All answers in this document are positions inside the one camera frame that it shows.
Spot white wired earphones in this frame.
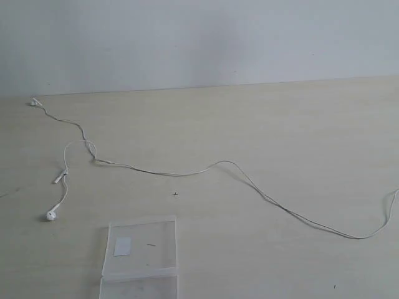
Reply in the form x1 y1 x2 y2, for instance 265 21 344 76
29 97 398 240

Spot clear plastic box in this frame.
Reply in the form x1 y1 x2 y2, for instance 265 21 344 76
99 216 179 298

